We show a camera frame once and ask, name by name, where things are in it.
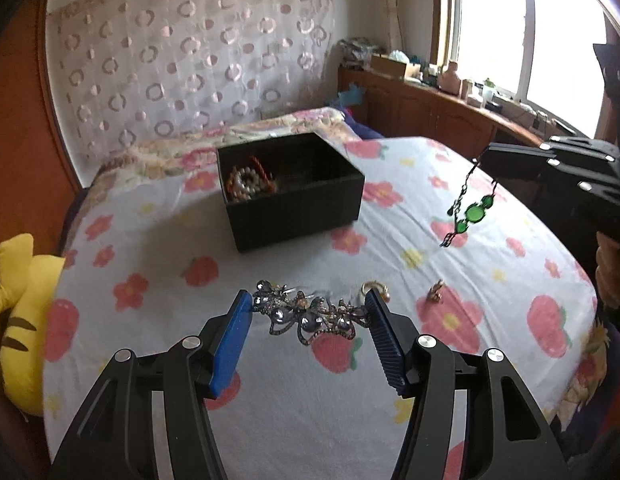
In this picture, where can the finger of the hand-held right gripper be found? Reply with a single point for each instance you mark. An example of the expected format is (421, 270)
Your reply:
(564, 175)
(569, 147)

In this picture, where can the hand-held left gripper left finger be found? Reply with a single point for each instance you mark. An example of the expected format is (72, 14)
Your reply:
(232, 350)

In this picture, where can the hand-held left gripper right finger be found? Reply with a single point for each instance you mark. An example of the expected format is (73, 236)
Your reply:
(384, 345)

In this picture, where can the rhinestone hair clip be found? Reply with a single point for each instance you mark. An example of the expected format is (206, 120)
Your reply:
(310, 320)

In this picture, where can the black rectangular box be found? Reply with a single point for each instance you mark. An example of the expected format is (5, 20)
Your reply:
(290, 210)

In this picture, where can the person's right hand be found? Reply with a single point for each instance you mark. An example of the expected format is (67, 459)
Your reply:
(612, 270)

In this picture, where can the gold hoop earring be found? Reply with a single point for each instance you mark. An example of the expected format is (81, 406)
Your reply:
(377, 286)

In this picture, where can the small gold earring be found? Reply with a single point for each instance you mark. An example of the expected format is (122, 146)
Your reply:
(435, 292)

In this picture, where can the bottle with green lid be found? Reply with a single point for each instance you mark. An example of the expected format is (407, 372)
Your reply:
(488, 95)

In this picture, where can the strawberry print blanket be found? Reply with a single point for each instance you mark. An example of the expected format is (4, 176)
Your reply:
(165, 240)

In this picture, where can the pink jug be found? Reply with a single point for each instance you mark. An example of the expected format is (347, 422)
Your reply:
(449, 80)

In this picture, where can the window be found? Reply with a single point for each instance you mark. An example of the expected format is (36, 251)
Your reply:
(489, 20)

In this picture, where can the wooden cabinet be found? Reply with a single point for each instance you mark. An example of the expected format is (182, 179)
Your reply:
(414, 110)

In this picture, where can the cardboard box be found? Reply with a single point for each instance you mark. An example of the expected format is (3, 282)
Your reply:
(387, 66)

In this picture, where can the yellow plush toy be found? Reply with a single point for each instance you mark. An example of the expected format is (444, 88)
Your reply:
(20, 360)

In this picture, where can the blue bag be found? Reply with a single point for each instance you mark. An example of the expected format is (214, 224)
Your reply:
(352, 96)

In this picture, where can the floral quilt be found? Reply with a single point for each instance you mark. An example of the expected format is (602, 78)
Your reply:
(270, 127)

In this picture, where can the beige window curtain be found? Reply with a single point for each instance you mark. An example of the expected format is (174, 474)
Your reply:
(389, 5)

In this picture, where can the brown wooden wardrobe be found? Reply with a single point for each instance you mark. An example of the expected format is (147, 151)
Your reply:
(20, 160)

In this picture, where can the circle pattern sheer curtain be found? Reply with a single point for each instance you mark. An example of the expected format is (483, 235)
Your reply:
(190, 60)

